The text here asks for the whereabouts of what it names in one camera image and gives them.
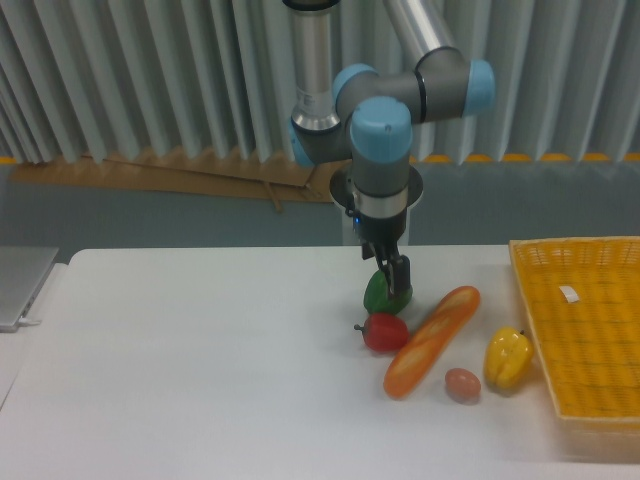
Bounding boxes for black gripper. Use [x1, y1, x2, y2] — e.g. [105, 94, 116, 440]
[353, 212, 411, 295]

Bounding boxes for orange toy baguette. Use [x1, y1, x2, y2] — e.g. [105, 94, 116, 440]
[383, 286, 481, 400]

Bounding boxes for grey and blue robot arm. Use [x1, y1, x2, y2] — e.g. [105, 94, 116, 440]
[284, 1, 496, 298]

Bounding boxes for white label in basket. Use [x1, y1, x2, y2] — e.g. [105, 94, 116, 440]
[559, 285, 580, 303]

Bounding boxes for yellow woven basket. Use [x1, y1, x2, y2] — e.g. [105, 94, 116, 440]
[509, 236, 639, 464]

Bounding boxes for green toy bell pepper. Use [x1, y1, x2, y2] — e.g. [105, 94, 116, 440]
[363, 271, 413, 315]

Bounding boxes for red toy bell pepper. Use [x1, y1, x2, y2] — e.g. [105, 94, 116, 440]
[354, 313, 410, 353]

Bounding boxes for brown cardboard sheet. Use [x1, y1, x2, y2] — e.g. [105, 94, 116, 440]
[9, 157, 333, 212]

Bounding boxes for brown toy egg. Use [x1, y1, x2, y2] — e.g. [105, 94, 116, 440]
[445, 368, 481, 401]

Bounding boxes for yellow toy bell pepper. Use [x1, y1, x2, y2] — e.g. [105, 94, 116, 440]
[483, 327, 534, 390]

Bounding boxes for silver laptop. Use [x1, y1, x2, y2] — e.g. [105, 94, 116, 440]
[1, 246, 58, 333]

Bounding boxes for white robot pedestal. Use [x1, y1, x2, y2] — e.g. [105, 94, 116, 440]
[329, 160, 424, 246]

